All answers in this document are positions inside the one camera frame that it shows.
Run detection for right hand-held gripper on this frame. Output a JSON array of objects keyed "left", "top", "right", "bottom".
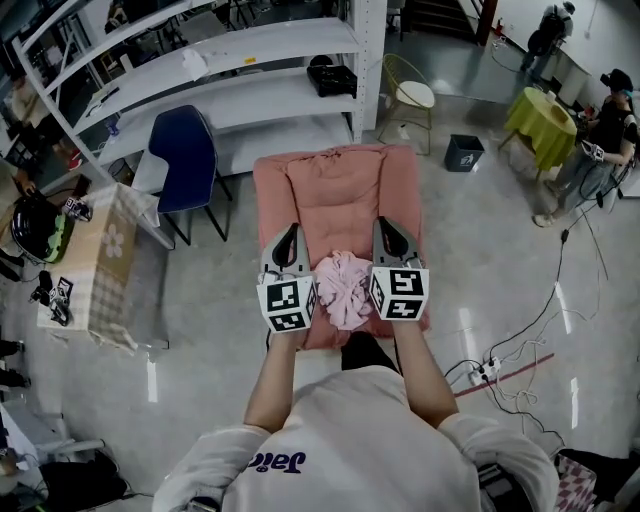
[{"left": 368, "top": 215, "right": 431, "bottom": 322}]

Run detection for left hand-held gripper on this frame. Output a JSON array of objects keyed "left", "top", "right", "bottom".
[{"left": 256, "top": 223, "right": 320, "bottom": 335}]

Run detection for pink cloth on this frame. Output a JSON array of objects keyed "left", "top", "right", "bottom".
[{"left": 313, "top": 249, "right": 375, "bottom": 331}]

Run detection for pink upholstered lounge chair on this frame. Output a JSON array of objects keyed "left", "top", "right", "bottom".
[{"left": 252, "top": 143, "right": 432, "bottom": 351}]

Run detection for person's left forearm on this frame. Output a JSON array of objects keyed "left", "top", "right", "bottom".
[{"left": 243, "top": 329, "right": 309, "bottom": 435}]

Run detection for person's right forearm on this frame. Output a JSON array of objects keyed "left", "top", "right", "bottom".
[{"left": 390, "top": 319, "right": 460, "bottom": 430}]

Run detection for person's black trousers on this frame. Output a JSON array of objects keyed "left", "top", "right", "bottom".
[{"left": 340, "top": 332, "right": 402, "bottom": 375}]

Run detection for dark waste bin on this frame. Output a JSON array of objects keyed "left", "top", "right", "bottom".
[{"left": 443, "top": 133, "right": 486, "bottom": 174}]

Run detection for blue chair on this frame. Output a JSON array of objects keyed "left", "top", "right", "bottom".
[{"left": 148, "top": 104, "right": 234, "bottom": 246}]

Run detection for white power strip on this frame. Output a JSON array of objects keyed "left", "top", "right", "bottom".
[{"left": 467, "top": 356, "right": 503, "bottom": 386}]

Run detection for white metal shelving unit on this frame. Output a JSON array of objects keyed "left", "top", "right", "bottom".
[{"left": 12, "top": 0, "right": 389, "bottom": 177}]

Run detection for black tray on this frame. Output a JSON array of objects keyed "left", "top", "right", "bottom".
[{"left": 306, "top": 63, "right": 359, "bottom": 100}]

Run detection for table with floral checked cloth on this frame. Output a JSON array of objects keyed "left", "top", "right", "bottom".
[{"left": 37, "top": 182, "right": 171, "bottom": 354}]

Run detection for round table yellow-green cloth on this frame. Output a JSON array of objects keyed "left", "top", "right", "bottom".
[{"left": 498, "top": 86, "right": 580, "bottom": 181}]

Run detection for person's white shirt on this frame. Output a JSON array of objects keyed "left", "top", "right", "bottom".
[{"left": 152, "top": 367, "right": 561, "bottom": 512}]

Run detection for white crumpled bag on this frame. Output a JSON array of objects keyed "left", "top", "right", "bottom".
[{"left": 181, "top": 48, "right": 209, "bottom": 81}]

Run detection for idle hand-held gripper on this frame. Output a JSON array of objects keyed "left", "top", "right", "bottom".
[
  {"left": 29, "top": 272, "right": 76, "bottom": 327},
  {"left": 62, "top": 195, "right": 94, "bottom": 224}
]

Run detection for green foam pad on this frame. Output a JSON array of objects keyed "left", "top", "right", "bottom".
[{"left": 47, "top": 213, "right": 76, "bottom": 264}]

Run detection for dark staircase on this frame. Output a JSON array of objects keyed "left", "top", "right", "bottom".
[{"left": 403, "top": 0, "right": 482, "bottom": 42}]

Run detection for black helmet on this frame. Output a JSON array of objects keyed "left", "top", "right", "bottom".
[{"left": 10, "top": 195, "right": 64, "bottom": 264}]

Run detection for black waist pack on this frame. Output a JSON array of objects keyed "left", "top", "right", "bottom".
[{"left": 477, "top": 462, "right": 517, "bottom": 507}]

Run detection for pink checkered bag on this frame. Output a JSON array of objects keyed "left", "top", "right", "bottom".
[{"left": 554, "top": 452, "right": 599, "bottom": 512}]

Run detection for black bag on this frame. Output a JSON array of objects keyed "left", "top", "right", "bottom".
[{"left": 38, "top": 451, "right": 129, "bottom": 509}]

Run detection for gold wire chair white cushion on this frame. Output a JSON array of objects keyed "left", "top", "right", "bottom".
[{"left": 377, "top": 53, "right": 437, "bottom": 156}]

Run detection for black floor cable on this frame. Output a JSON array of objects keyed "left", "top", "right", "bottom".
[{"left": 487, "top": 199, "right": 609, "bottom": 361}]

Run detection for white floor cable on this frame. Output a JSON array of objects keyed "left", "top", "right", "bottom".
[{"left": 492, "top": 307, "right": 594, "bottom": 409}]

